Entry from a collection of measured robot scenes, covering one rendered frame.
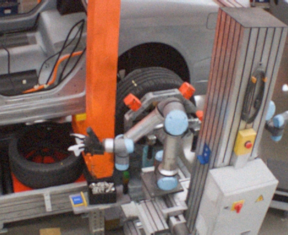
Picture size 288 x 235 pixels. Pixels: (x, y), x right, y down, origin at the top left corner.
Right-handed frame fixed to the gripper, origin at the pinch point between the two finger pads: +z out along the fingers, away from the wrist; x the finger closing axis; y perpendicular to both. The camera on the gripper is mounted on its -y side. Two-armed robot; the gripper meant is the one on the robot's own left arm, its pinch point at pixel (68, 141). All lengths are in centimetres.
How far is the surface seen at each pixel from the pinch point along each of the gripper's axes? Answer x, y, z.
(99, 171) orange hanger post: 55, 57, -17
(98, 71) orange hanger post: 43, -24, -15
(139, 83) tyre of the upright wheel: 77, -2, -44
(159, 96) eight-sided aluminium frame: 66, 3, -57
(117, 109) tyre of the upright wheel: 72, 16, -29
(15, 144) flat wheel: 94, 61, 56
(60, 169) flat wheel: 67, 66, 15
